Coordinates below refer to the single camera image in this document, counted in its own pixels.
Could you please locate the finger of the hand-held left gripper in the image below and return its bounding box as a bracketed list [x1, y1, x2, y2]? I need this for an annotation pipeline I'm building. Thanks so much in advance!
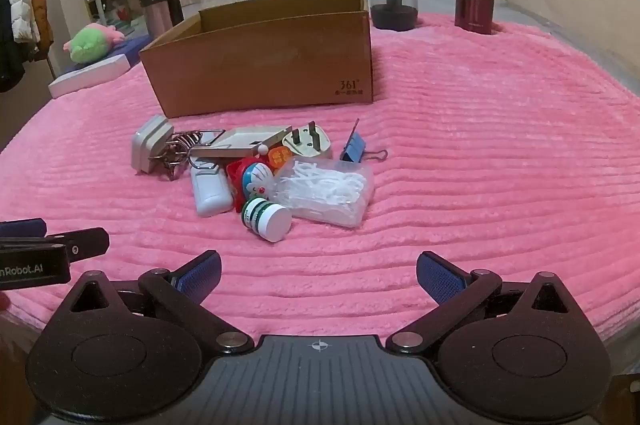
[0, 218, 49, 239]
[44, 227, 111, 262]

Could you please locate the red and blue cat toy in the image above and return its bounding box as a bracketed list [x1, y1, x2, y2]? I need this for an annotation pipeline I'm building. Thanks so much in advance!
[226, 144, 275, 211]

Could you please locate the leopard print lanyard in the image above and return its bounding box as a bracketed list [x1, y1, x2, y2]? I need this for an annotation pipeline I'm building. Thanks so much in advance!
[150, 145, 191, 182]

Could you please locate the maroon thermos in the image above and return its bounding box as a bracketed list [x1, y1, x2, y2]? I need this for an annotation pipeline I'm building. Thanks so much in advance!
[454, 0, 497, 35]

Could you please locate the small orange toy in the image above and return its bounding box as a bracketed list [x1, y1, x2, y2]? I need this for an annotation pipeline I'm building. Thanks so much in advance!
[267, 146, 293, 170]

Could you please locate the grey power adapter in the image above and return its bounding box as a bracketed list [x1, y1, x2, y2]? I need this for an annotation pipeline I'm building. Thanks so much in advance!
[131, 115, 174, 175]

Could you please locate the white and blue box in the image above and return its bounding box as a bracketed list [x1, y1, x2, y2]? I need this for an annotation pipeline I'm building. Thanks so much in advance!
[102, 32, 151, 68]

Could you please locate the orange jacket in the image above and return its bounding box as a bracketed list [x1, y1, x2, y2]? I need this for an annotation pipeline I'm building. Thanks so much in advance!
[5, 0, 55, 53]

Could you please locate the white flat box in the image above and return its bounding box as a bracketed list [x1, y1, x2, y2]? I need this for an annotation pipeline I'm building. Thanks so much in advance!
[48, 55, 132, 99]

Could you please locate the blue binder clip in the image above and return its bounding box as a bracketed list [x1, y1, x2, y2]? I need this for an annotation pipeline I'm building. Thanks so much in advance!
[340, 118, 390, 163]

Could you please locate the brown cardboard box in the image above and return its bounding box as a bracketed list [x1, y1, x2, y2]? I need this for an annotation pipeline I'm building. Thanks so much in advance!
[139, 0, 375, 118]

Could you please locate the white wall plug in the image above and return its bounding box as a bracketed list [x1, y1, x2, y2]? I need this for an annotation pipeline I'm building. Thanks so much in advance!
[281, 121, 333, 166]

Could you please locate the green plush toy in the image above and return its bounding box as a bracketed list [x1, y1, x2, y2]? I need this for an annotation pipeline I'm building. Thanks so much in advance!
[63, 23, 126, 64]

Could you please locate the clear jar with dark base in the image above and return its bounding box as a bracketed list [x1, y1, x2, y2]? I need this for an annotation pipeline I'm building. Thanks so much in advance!
[370, 0, 419, 31]

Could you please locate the long white remote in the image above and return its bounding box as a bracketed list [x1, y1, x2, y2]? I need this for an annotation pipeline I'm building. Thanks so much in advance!
[190, 158, 236, 218]

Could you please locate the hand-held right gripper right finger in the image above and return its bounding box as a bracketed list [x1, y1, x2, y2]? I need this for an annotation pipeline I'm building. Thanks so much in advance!
[386, 251, 576, 354]

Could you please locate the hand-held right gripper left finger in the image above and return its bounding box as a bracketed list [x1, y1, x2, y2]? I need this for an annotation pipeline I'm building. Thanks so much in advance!
[67, 251, 256, 354]

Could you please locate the pink fleece blanket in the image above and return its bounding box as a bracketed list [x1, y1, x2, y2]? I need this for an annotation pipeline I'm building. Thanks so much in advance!
[0, 12, 640, 341]

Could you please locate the dark jacket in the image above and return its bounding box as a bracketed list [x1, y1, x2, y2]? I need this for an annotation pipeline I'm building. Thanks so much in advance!
[0, 0, 26, 93]

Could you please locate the metal wire rack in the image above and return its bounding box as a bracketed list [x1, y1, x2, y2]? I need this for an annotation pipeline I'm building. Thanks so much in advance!
[170, 128, 227, 156]

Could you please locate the steel thermos with black handle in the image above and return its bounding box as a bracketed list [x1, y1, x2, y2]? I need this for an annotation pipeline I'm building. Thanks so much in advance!
[138, 0, 184, 38]

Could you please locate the green and white jar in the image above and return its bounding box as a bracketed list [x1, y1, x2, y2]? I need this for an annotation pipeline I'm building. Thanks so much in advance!
[241, 198, 293, 243]

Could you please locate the clear box of floss picks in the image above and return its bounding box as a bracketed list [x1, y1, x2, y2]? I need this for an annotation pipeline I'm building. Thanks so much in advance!
[274, 156, 376, 228]

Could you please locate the white square panel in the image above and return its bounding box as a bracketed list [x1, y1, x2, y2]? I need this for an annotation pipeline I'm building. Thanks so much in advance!
[190, 125, 293, 161]

